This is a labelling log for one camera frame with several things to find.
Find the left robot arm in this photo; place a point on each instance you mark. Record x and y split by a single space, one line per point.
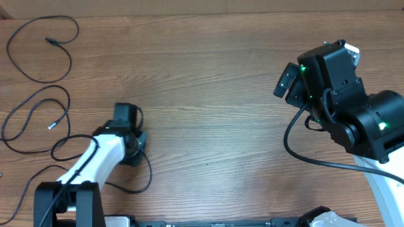
74 198

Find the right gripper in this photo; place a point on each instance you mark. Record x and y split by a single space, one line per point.
298 93

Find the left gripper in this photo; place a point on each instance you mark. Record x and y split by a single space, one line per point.
134 159

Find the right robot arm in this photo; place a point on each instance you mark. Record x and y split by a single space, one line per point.
323 82

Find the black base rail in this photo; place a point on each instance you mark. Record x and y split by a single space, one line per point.
217 224

